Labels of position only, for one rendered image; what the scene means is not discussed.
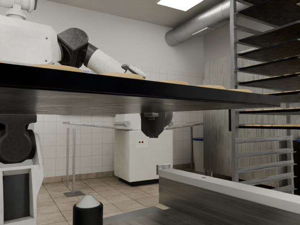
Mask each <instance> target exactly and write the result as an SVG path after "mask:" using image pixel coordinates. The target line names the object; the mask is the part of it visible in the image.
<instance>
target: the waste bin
mask: <svg viewBox="0 0 300 225"><path fill-rule="evenodd" d="M193 149H194V162H195V171H198V172H204V144H203V137H196V138H193Z"/></svg>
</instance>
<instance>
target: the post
mask: <svg viewBox="0 0 300 225"><path fill-rule="evenodd" d="M233 10H237V2H236V1H234V0H230V73H231V89H238V86H235V85H234V81H237V80H238V72H237V71H234V66H235V67H237V57H234V52H237V43H234V38H237V30H236V29H234V28H233V24H237V16H236V15H234V14H233ZM235 124H238V114H235V109H231V148H232V181H233V182H239V173H236V172H235V168H236V167H238V158H235V153H238V143H235V139H236V138H238V129H235Z"/></svg>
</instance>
